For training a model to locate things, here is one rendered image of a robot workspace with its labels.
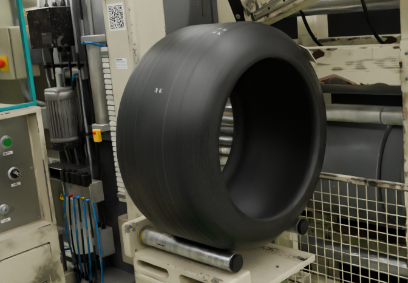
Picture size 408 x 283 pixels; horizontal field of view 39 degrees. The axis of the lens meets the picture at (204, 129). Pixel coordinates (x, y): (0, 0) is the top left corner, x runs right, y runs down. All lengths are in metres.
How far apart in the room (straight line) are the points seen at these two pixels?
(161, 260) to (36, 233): 0.47
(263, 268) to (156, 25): 0.74
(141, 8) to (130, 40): 0.09
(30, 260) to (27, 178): 0.25
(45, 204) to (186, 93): 0.79
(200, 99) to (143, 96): 0.16
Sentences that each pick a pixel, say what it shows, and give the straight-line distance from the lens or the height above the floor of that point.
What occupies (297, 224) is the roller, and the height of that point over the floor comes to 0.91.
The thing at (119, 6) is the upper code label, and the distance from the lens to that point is 1.64.
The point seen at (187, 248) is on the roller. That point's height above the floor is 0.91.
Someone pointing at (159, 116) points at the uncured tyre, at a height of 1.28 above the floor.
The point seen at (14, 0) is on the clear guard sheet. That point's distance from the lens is 1.82.
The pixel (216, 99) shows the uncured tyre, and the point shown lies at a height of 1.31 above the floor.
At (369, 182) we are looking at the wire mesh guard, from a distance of 1.69.
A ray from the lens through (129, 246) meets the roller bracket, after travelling 1.64.
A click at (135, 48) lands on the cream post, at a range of 1.62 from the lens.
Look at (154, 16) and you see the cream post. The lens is 1.67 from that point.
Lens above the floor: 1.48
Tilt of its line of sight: 11 degrees down
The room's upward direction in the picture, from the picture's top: 5 degrees counter-clockwise
